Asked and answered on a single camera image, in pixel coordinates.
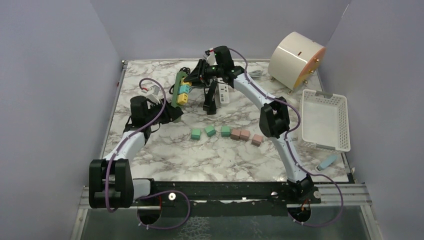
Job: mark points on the light blue small device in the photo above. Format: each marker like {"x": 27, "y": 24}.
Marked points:
{"x": 326, "y": 163}

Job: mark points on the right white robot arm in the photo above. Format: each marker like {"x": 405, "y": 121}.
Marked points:
{"x": 274, "y": 119}

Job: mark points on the yellow plug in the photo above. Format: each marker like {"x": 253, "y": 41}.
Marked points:
{"x": 182, "y": 99}
{"x": 186, "y": 83}

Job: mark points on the pink plug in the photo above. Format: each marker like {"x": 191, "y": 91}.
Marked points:
{"x": 257, "y": 140}
{"x": 244, "y": 135}
{"x": 235, "y": 134}

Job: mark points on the white power strip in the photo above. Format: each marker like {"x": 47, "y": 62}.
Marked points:
{"x": 223, "y": 92}

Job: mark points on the blue plug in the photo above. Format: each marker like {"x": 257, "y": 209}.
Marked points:
{"x": 184, "y": 89}

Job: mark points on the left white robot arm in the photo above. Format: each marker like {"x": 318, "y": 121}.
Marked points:
{"x": 111, "y": 184}

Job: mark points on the beige cylindrical container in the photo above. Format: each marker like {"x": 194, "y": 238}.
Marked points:
{"x": 295, "y": 59}

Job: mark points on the green power strip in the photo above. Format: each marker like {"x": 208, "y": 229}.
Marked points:
{"x": 179, "y": 77}

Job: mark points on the aluminium rail frame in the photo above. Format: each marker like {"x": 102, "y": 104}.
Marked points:
{"x": 345, "y": 213}

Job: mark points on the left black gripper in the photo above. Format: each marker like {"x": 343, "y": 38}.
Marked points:
{"x": 167, "y": 114}

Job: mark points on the white plastic basket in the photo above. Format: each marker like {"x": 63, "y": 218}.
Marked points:
{"x": 324, "y": 122}

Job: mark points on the black power strip middle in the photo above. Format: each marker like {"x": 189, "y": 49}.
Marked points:
{"x": 209, "y": 104}

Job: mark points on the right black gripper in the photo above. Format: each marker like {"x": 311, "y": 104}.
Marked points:
{"x": 197, "y": 76}

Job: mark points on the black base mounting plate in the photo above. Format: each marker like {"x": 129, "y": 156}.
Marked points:
{"x": 220, "y": 199}

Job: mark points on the green plug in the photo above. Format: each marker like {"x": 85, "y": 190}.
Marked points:
{"x": 225, "y": 131}
{"x": 210, "y": 130}
{"x": 195, "y": 134}

